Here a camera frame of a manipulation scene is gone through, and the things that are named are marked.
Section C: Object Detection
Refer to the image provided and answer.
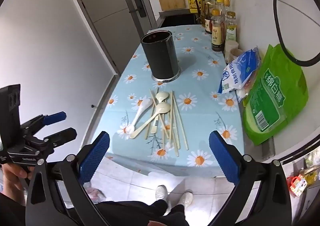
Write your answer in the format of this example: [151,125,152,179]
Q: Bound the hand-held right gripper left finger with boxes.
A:
[25,130,111,226]

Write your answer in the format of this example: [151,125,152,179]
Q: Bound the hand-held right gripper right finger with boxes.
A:
[209,130,292,226]

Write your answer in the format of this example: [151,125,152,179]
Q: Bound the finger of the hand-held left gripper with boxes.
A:
[43,127,77,147]
[21,111,67,134]

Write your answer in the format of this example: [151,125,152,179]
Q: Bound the white ceramic spoon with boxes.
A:
[126,98,152,133]

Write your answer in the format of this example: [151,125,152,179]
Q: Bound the bunch of cream chopsticks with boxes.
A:
[144,89,189,157]

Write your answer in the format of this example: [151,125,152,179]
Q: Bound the cream cartoon print spoon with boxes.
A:
[129,102,172,139]

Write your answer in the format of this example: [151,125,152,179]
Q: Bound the black utensil holder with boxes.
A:
[140,30,181,83]

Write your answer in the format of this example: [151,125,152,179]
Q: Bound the person's left hand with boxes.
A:
[2,164,33,199]

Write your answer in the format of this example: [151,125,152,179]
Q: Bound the pink plastic bag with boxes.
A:
[82,182,105,203]

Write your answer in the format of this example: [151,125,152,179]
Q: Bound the person's white shoe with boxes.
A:
[178,191,193,213]
[155,185,170,216]

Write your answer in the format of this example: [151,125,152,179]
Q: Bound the person's black trousers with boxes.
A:
[95,200,190,226]

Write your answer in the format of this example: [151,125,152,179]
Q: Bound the green sugar bag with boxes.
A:
[241,44,309,146]

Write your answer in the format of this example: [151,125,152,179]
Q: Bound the red white package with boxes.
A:
[286,175,308,196]

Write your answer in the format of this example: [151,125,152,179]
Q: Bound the blue white salt bag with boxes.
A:
[217,46,262,95]

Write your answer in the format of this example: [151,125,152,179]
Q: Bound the gold cap brown label bottle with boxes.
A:
[211,9,225,52]

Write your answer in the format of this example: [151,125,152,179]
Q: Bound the soy sauce bottle red label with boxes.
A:
[204,0,215,34]

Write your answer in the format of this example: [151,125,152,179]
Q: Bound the black kitchen sink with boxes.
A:
[159,8,203,27]

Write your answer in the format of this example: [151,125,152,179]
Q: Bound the tall gold cap clear bottle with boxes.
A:
[222,0,231,20]

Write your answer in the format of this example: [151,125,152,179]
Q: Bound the yellow cap clear bottle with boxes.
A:
[214,0,224,16]

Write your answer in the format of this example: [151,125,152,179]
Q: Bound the yellow oil jug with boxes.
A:
[186,0,204,13]

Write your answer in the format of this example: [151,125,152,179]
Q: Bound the black door lock handle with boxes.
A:
[129,0,147,18]

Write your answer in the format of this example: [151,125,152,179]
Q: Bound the thick black cable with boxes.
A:
[271,0,320,67]

